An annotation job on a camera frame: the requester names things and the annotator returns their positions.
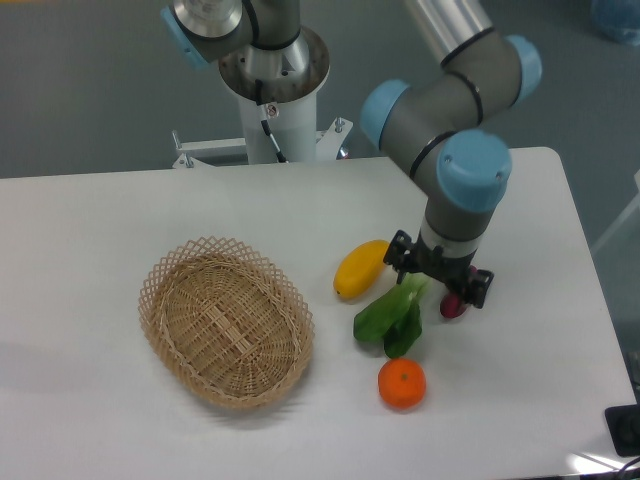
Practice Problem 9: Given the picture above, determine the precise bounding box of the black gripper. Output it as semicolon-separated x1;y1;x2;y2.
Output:
383;230;495;309

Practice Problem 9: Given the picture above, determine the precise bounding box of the green bok choy vegetable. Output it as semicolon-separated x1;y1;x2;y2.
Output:
353;273;431;359

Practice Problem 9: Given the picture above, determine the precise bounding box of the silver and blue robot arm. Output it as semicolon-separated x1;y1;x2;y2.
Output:
161;1;542;318

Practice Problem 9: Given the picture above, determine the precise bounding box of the purple sweet potato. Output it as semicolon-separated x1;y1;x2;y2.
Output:
440;279;468;320

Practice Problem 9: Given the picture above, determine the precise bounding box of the yellow mango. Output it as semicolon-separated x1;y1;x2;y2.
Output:
333;240;389;300

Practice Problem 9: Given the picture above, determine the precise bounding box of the orange tangerine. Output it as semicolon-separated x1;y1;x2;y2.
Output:
378;358;427;410

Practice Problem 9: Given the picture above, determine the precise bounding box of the woven wicker basket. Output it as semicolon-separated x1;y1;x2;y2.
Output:
138;237;314;410

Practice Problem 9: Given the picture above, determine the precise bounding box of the black device at table edge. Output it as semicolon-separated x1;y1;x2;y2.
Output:
604;404;639;457

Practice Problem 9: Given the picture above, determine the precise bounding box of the blue plastic bag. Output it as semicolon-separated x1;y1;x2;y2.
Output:
590;0;639;47

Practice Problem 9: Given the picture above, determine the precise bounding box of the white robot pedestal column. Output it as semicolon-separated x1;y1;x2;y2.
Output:
218;27;330;164

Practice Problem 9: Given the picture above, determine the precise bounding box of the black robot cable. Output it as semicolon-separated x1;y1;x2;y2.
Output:
254;79;288;164

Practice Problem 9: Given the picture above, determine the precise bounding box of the white metal base frame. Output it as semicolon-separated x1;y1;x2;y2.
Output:
171;116;355;169

